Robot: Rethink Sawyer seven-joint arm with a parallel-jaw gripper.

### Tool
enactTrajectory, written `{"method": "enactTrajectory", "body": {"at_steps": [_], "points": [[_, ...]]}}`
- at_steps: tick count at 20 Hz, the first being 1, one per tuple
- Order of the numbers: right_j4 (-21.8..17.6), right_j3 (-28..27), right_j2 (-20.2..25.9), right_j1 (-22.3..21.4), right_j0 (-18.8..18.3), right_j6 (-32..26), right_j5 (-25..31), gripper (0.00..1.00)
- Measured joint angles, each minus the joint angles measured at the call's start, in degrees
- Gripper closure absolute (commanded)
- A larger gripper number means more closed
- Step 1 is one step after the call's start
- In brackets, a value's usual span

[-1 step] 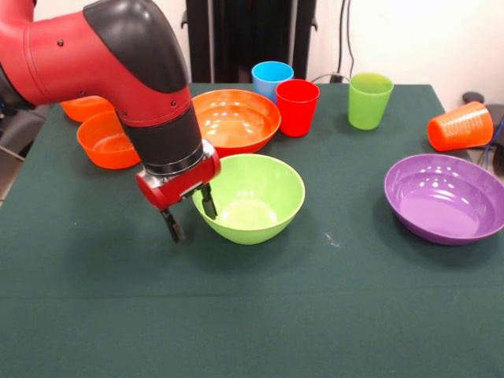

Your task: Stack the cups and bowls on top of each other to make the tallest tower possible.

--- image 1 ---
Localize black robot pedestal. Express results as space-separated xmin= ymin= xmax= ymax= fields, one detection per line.
xmin=181 ymin=0 xmax=318 ymax=84

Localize black hanging cable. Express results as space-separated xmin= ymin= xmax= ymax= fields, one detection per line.
xmin=337 ymin=0 xmax=358 ymax=83

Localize wide orange bowl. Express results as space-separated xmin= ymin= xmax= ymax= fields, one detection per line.
xmin=191 ymin=88 xmax=283 ymax=159

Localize small orange bowl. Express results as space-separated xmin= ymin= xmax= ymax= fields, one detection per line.
xmin=76 ymin=110 xmax=142 ymax=171
xmin=60 ymin=95 xmax=115 ymax=123

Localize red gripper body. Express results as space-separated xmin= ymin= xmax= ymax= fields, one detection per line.
xmin=135 ymin=139 xmax=222 ymax=211

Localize blue cup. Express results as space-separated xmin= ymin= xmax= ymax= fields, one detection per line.
xmin=250 ymin=61 xmax=295 ymax=104

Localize orange cup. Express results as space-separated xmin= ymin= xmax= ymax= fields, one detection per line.
xmin=427 ymin=100 xmax=495 ymax=153

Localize green cup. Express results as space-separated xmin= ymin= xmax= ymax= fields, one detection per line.
xmin=348 ymin=72 xmax=395 ymax=131

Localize green bowl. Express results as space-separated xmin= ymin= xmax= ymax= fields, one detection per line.
xmin=191 ymin=154 xmax=306 ymax=246

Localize red cup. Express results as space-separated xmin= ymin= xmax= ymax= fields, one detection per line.
xmin=275 ymin=79 xmax=321 ymax=139

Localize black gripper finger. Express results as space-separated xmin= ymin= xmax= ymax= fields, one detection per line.
xmin=159 ymin=209 xmax=187 ymax=244
xmin=199 ymin=183 xmax=219 ymax=221

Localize dark green tablecloth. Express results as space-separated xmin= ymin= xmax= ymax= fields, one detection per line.
xmin=0 ymin=81 xmax=504 ymax=378

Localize purple bowl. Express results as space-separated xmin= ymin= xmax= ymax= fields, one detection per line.
xmin=384 ymin=153 xmax=504 ymax=246

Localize grey chair base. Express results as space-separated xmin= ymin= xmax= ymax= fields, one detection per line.
xmin=0 ymin=104 xmax=52 ymax=162

